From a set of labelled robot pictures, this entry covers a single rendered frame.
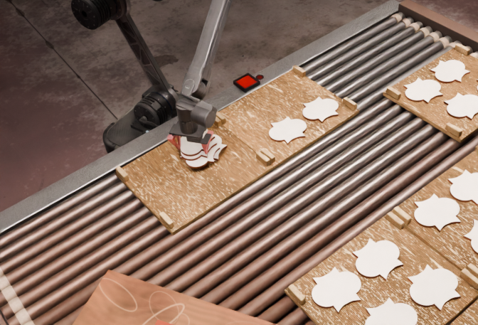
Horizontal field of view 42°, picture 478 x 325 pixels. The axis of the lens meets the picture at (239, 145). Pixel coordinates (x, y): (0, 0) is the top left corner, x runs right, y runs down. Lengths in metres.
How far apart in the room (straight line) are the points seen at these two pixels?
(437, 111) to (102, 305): 1.32
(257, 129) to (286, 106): 0.16
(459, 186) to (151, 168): 1.00
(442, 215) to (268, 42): 2.55
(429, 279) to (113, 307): 0.85
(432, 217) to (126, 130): 1.89
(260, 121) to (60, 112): 1.99
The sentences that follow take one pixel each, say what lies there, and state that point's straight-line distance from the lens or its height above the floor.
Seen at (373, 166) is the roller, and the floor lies 0.92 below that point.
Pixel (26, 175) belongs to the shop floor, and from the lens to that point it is 3.65.
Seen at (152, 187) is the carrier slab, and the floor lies 0.94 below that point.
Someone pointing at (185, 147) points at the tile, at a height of 0.99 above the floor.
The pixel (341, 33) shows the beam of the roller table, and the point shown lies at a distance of 2.69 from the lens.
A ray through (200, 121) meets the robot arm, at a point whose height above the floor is 1.17.
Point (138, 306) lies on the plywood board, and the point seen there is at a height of 1.04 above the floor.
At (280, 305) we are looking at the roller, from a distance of 1.76.
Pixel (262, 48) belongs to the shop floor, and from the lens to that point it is 4.21.
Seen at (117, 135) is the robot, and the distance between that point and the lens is 3.33.
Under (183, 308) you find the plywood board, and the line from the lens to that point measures 1.63.
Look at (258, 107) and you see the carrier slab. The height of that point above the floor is 0.94.
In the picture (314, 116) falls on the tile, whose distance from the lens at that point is 2.22.
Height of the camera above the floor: 2.42
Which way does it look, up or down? 44 degrees down
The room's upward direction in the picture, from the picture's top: 6 degrees counter-clockwise
